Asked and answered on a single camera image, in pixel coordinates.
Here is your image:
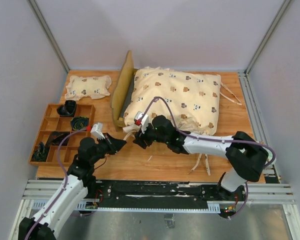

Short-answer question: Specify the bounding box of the wooden pet bed frame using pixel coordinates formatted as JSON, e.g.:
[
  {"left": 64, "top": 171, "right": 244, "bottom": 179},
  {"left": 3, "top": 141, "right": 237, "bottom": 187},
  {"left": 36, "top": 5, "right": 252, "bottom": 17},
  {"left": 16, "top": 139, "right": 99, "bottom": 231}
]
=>
[{"left": 110, "top": 50, "right": 137, "bottom": 132}]

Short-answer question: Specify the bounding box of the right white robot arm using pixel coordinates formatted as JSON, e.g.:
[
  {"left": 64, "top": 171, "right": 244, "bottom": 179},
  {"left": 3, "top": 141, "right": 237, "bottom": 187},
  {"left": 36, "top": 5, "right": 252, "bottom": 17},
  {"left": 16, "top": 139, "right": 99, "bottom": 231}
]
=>
[{"left": 133, "top": 112, "right": 269, "bottom": 200}]

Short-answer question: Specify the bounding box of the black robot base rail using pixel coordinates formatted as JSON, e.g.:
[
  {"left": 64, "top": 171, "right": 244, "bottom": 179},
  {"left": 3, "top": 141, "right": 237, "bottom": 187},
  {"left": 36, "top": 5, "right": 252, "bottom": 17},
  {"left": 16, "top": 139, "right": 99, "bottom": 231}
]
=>
[{"left": 86, "top": 180, "right": 246, "bottom": 208}]

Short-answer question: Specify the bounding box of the rolled dark green sock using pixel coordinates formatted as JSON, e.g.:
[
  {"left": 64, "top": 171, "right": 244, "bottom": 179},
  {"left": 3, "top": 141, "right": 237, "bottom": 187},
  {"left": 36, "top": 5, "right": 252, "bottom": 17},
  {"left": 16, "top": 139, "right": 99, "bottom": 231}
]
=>
[{"left": 70, "top": 116, "right": 89, "bottom": 132}]

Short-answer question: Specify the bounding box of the dark patterned sock bottom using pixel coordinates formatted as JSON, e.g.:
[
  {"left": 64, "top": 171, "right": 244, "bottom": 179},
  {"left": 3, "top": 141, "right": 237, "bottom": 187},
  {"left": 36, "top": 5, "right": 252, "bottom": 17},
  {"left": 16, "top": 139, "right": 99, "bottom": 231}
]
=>
[{"left": 31, "top": 141, "right": 50, "bottom": 162}]

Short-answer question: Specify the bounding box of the cream animal print mattress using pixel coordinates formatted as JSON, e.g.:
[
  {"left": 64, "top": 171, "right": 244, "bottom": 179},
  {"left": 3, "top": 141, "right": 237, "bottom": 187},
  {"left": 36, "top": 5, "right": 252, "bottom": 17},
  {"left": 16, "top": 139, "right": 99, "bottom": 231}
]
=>
[{"left": 123, "top": 67, "right": 225, "bottom": 136}]

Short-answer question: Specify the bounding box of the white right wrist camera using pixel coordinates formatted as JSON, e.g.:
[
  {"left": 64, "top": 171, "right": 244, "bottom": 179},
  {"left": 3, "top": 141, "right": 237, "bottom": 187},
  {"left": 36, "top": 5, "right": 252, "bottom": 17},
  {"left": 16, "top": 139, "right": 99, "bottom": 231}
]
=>
[{"left": 134, "top": 111, "right": 150, "bottom": 134}]

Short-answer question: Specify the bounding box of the dark folded sock middle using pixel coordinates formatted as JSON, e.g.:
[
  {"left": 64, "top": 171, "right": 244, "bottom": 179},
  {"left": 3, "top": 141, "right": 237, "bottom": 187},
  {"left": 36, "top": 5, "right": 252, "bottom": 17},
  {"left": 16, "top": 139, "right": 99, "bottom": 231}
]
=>
[{"left": 45, "top": 131, "right": 70, "bottom": 148}]

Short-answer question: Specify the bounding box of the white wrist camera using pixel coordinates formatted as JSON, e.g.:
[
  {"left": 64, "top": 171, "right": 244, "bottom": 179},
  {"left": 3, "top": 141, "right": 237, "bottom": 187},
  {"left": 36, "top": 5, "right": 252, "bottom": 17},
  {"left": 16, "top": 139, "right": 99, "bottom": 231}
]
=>
[
  {"left": 134, "top": 111, "right": 150, "bottom": 134},
  {"left": 86, "top": 122, "right": 105, "bottom": 140}
]

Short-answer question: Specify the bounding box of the black rolled sock top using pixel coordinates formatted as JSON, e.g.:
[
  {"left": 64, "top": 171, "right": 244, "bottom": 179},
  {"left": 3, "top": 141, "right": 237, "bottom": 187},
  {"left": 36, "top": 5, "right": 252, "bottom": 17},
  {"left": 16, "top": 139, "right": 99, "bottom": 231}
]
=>
[{"left": 56, "top": 100, "right": 77, "bottom": 117}]

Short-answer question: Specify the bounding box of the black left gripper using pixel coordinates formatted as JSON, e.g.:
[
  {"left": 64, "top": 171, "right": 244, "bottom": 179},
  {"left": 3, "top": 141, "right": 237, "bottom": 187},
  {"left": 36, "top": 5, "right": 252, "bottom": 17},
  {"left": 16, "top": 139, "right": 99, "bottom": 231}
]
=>
[{"left": 90, "top": 132, "right": 127, "bottom": 165}]

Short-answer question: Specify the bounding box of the wooden compartment tray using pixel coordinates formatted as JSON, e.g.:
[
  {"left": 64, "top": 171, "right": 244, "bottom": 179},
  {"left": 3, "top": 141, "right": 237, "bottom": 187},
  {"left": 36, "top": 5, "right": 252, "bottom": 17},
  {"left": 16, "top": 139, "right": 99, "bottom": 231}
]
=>
[{"left": 28, "top": 104, "right": 95, "bottom": 167}]

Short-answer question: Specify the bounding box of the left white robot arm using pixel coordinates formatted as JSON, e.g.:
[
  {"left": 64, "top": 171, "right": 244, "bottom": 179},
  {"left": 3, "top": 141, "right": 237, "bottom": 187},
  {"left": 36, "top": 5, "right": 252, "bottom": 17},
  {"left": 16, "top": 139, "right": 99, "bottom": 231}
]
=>
[{"left": 18, "top": 133, "right": 127, "bottom": 240}]

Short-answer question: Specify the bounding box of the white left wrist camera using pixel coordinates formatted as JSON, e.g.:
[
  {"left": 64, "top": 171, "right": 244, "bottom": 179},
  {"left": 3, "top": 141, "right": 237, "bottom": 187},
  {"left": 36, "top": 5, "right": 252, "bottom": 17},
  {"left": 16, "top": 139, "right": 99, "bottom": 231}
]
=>
[{"left": 86, "top": 122, "right": 105, "bottom": 140}]

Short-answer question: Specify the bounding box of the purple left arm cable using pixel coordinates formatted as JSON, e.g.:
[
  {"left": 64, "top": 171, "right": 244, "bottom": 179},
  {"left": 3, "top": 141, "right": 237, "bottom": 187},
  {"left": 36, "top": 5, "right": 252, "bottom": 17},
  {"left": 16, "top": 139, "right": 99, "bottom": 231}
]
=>
[{"left": 24, "top": 126, "right": 91, "bottom": 240}]

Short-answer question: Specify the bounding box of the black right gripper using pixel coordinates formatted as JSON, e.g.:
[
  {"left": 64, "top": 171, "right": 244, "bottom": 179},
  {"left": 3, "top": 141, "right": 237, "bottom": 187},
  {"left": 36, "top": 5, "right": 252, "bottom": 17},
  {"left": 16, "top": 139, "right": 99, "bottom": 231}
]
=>
[{"left": 132, "top": 121, "right": 169, "bottom": 149}]

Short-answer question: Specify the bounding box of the white slotted cable duct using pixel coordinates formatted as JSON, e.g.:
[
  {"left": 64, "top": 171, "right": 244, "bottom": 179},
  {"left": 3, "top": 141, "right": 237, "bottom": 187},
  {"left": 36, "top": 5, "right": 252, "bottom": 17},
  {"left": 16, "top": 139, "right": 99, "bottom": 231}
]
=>
[{"left": 74, "top": 201, "right": 221, "bottom": 214}]

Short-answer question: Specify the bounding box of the small animal print pillow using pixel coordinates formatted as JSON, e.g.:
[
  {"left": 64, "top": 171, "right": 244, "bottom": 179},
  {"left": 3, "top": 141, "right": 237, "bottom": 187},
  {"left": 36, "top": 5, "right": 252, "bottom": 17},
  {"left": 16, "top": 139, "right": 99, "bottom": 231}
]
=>
[{"left": 64, "top": 75, "right": 112, "bottom": 101}]

